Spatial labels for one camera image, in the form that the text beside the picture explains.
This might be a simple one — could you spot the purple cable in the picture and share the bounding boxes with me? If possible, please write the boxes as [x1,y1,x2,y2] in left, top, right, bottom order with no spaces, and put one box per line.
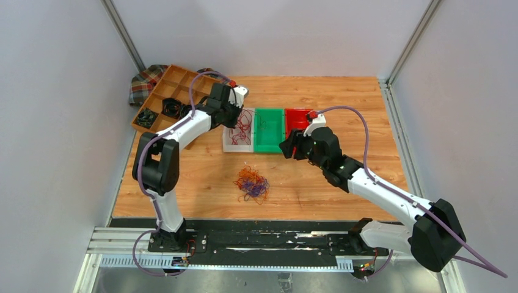
[307,106,508,278]
[133,71,238,277]

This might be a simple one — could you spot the green plastic bin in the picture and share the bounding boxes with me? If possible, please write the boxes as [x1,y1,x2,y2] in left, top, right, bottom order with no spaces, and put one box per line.
[254,108,285,153]

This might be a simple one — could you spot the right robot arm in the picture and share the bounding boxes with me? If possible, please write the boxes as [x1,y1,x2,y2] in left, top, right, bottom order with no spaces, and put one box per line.
[279,127,466,272]

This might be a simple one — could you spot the plaid cloth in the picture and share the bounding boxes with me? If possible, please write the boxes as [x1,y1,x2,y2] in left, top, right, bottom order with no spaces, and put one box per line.
[128,64,232,107]

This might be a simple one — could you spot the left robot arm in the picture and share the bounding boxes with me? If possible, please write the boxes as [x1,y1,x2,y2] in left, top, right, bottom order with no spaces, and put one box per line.
[133,84,249,252]

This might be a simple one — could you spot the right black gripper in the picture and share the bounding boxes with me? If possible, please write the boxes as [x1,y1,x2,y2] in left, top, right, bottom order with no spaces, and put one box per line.
[280,128,327,170]

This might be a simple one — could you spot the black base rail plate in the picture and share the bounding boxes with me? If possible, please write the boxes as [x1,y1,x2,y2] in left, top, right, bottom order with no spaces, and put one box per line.
[109,217,392,268]

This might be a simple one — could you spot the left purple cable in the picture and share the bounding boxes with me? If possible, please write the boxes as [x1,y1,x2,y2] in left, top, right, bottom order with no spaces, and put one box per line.
[133,71,238,277]

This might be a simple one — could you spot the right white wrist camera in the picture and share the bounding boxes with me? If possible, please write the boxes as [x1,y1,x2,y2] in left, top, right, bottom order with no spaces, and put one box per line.
[303,110,326,137]

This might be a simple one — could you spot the orange and purple wire tangle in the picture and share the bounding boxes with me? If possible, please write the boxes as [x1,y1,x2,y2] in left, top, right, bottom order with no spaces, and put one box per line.
[233,165,271,206]

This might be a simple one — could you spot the white plastic bin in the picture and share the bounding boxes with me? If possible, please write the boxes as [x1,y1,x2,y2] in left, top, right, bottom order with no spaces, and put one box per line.
[222,107,255,153]

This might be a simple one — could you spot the red plastic bin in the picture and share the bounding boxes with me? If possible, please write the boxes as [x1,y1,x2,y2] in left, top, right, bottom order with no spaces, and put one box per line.
[284,108,317,139]

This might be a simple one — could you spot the orange wooden compartment tray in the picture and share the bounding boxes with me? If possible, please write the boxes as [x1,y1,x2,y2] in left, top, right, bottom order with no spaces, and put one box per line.
[131,65,219,132]

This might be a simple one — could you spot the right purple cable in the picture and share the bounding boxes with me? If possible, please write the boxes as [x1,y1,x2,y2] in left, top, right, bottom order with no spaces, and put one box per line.
[307,106,508,278]

